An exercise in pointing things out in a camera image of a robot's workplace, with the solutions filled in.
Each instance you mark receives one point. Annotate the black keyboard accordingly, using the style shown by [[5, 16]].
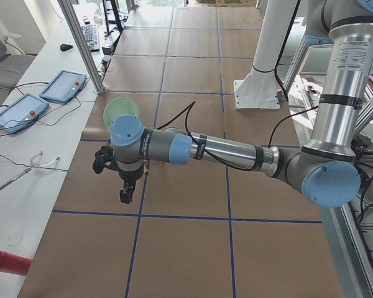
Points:
[[90, 33]]

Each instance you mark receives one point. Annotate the metal grabber tool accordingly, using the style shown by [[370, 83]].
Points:
[[34, 163]]

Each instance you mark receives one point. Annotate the near blue teach pendant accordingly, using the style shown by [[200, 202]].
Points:
[[22, 113]]

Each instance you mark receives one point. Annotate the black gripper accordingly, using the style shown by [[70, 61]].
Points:
[[128, 177]]

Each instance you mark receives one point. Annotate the black computer mouse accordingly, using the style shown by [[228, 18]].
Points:
[[65, 47]]

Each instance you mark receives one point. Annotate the light green plate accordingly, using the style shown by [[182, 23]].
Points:
[[118, 107]]

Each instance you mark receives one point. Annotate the blue teach pendant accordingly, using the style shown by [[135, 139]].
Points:
[[22, 113], [64, 87]]

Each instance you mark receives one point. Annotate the red cylinder tube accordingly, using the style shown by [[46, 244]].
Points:
[[14, 264]]

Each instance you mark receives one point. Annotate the aluminium frame post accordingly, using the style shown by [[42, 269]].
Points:
[[71, 18]]

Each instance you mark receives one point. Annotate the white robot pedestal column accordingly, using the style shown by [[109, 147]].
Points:
[[258, 90]]

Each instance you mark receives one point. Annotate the far blue teach pendant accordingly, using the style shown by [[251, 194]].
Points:
[[64, 87]]

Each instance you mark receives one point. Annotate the grey office chair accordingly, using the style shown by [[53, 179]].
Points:
[[12, 67]]

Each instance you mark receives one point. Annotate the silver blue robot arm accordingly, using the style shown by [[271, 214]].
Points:
[[322, 170]]

